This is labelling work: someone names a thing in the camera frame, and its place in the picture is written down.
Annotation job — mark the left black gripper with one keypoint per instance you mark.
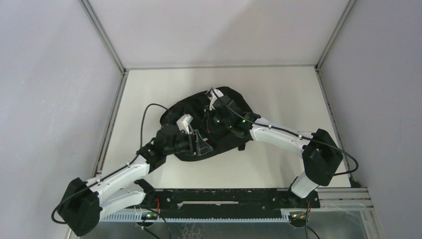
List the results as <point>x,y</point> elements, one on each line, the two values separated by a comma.
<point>202,147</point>

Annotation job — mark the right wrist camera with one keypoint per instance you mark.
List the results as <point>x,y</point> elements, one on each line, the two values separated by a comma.
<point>213,95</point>

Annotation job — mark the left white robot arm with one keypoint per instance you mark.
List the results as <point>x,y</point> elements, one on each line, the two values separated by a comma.
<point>86,203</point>

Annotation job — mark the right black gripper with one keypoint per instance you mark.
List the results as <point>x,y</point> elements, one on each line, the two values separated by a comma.
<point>213,112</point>

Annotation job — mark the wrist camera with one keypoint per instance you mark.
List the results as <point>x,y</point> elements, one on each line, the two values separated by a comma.
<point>184,123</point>
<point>213,95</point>

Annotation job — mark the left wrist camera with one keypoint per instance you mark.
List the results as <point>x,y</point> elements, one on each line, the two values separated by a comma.
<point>184,123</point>

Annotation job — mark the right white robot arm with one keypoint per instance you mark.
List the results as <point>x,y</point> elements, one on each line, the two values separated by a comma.
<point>320,155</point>

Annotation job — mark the black backpack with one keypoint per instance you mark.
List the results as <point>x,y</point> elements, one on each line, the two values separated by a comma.
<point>220,138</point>

